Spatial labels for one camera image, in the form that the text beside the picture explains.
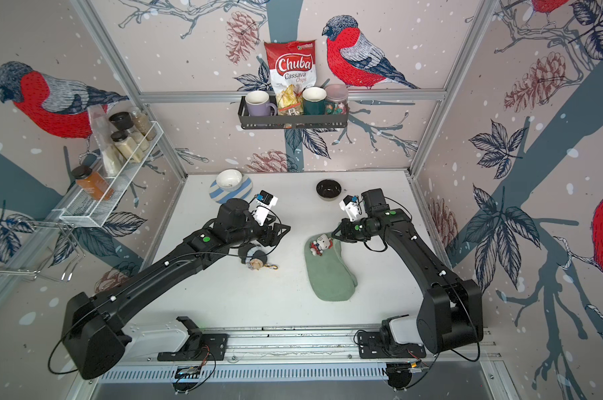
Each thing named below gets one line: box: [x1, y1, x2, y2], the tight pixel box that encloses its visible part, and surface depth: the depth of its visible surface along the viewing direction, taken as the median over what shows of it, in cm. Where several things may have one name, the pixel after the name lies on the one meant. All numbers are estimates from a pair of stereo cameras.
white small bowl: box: [215, 168, 245, 191], surface depth 116 cm
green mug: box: [301, 78, 330, 115], surface depth 85 cm
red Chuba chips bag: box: [264, 40, 317, 116], surface depth 82 cm
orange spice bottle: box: [71, 165, 115, 201], surface depth 69 cm
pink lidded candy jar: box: [324, 83, 349, 116], surface depth 87 cm
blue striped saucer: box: [208, 175, 254, 204], surface depth 116 cm
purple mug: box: [244, 90, 278, 117], surface depth 85 cm
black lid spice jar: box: [109, 111, 150, 152], surface depth 81 cm
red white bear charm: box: [309, 234, 334, 257], surface depth 92 cm
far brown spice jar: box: [134, 113, 157, 141], surface depth 87 cm
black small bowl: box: [315, 179, 342, 201], surface depth 112 cm
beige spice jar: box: [110, 130, 144, 163], surface depth 79 cm
